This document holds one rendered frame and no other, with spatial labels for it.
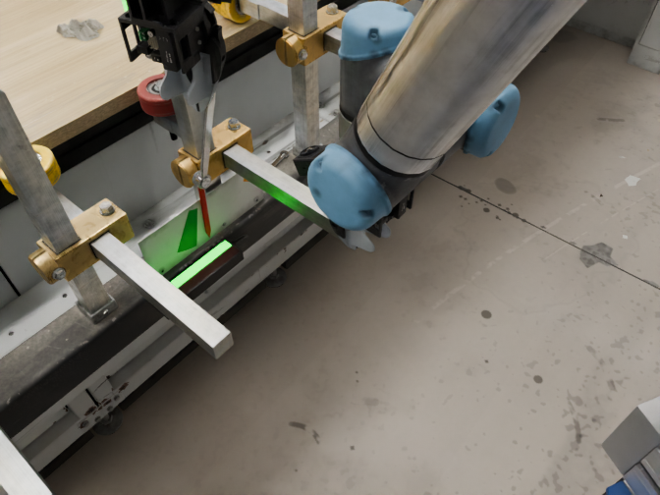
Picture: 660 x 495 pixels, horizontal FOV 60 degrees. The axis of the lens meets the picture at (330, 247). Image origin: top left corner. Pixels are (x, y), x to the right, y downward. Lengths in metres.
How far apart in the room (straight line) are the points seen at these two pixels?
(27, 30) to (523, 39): 1.07
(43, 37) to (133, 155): 0.28
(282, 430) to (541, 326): 0.83
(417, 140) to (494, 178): 1.83
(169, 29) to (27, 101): 0.48
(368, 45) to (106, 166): 0.66
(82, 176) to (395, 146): 0.77
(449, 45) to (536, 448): 1.39
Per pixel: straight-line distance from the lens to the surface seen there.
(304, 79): 1.04
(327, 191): 0.47
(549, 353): 1.80
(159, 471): 1.60
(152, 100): 1.00
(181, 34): 0.66
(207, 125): 0.82
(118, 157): 1.13
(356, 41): 0.59
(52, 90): 1.10
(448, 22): 0.35
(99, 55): 1.16
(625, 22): 3.18
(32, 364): 0.97
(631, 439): 0.61
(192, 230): 0.98
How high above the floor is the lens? 1.46
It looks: 50 degrees down
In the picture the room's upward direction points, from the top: straight up
